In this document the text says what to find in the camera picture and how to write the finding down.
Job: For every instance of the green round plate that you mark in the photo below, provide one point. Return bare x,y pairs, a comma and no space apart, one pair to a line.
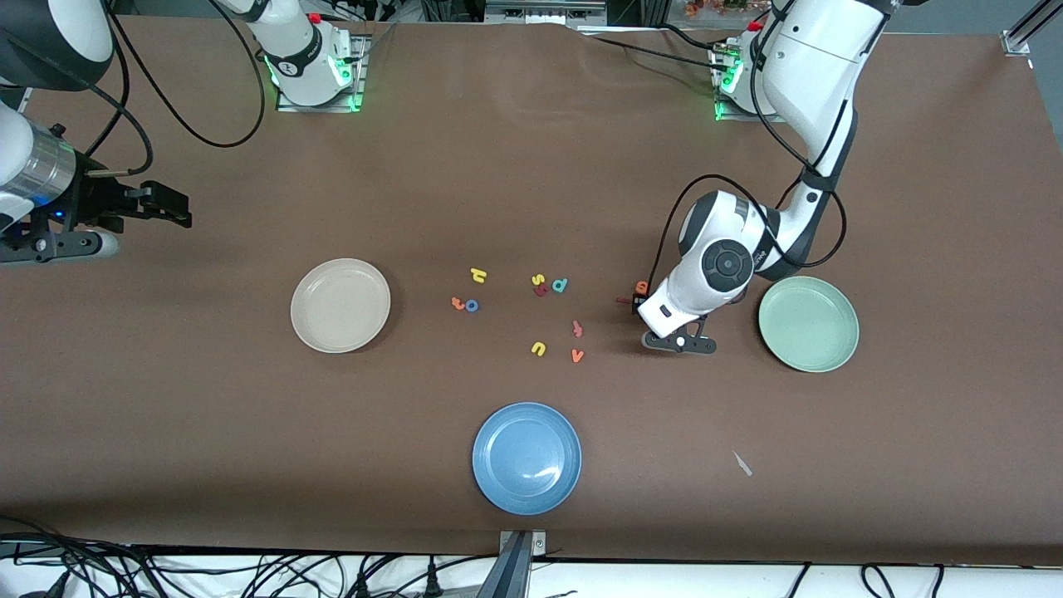
830,332

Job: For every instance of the beige round plate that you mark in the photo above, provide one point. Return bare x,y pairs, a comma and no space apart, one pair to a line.
340,306

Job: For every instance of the blue round plate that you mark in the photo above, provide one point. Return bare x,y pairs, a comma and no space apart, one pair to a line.
526,458

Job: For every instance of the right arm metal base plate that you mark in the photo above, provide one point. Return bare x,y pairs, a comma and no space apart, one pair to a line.
357,50

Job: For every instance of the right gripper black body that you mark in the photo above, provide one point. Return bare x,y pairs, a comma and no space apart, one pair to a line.
93,202

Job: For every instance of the small white tape scrap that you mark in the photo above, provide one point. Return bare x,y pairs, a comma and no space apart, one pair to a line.
742,463

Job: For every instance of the orange object cluster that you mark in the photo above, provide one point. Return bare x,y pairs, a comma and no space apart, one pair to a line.
714,7

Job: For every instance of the aluminium frame profile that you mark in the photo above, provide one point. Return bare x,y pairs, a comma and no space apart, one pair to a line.
1015,40

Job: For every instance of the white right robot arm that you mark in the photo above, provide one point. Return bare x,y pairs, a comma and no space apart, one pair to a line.
299,50

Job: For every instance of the grey metal box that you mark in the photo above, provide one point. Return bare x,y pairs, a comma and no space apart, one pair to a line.
540,12

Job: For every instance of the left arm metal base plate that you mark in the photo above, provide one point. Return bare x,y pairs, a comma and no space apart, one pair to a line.
735,116

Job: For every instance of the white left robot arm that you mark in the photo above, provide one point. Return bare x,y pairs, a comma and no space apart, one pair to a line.
822,66

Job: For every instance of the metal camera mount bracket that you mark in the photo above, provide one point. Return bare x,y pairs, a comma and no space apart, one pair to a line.
519,552

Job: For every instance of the brown table cover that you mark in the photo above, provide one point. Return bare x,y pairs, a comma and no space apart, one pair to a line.
166,415

